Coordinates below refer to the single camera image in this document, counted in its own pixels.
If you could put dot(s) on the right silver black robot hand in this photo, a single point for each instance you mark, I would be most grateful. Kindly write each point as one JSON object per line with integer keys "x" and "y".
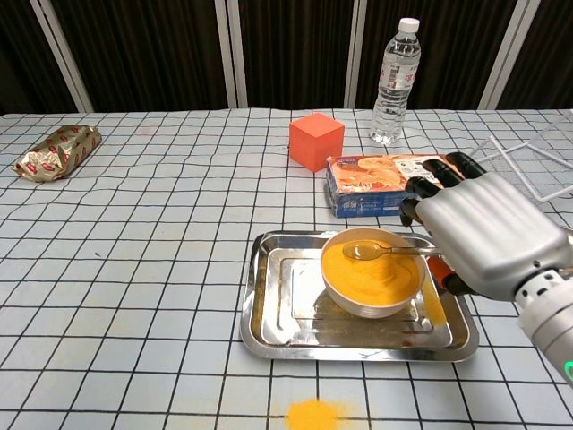
{"x": 488, "y": 233}

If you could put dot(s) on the small metal spoon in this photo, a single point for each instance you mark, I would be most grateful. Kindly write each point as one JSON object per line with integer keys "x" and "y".
{"x": 362, "y": 250}

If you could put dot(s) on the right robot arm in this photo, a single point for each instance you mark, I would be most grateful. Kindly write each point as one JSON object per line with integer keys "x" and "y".
{"x": 550, "y": 322}

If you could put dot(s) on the bowl of orange powder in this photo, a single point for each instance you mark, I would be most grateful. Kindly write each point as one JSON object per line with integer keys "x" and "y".
{"x": 376, "y": 286}

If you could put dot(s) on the orange powder pile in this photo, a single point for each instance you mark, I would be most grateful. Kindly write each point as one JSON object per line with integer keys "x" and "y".
{"x": 311, "y": 414}

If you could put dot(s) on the orange and blue snack box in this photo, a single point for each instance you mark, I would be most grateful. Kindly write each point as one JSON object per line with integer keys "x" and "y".
{"x": 367, "y": 179}

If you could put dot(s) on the clear plastic water bottle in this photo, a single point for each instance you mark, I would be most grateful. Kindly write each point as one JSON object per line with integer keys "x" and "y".
{"x": 394, "y": 89}

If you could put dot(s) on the black curtain screen panel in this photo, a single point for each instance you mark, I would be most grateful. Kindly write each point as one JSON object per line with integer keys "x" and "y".
{"x": 456, "y": 54}
{"x": 295, "y": 54}
{"x": 147, "y": 54}
{"x": 18, "y": 54}
{"x": 555, "y": 54}

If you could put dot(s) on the orange cube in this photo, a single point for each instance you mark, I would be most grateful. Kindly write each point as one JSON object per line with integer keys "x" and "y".
{"x": 313, "y": 143}

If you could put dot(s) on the rectangular steel tray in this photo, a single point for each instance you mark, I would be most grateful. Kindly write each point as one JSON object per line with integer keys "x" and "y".
{"x": 277, "y": 313}

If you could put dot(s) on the blue checked tablecloth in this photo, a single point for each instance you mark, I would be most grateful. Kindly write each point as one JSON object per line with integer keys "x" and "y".
{"x": 134, "y": 269}

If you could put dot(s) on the gold foil snack packet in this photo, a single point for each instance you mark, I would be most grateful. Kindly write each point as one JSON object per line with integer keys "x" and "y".
{"x": 58, "y": 152}

